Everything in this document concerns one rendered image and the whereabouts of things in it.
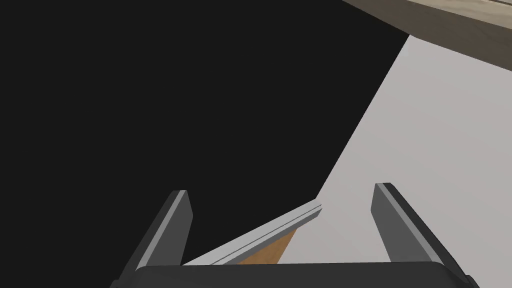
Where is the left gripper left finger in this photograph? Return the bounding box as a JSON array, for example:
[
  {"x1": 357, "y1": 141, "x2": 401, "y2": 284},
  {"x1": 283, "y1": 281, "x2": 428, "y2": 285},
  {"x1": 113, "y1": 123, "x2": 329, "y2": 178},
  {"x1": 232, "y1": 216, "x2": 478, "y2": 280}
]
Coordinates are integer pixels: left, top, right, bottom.
[{"x1": 134, "y1": 189, "x2": 194, "y2": 270}]

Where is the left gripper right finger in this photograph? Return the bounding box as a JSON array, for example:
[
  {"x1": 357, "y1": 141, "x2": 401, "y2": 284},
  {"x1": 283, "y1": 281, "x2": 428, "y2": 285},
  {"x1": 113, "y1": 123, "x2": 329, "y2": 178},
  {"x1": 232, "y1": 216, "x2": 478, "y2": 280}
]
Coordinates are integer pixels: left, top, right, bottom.
[{"x1": 370, "y1": 182, "x2": 475, "y2": 282}]

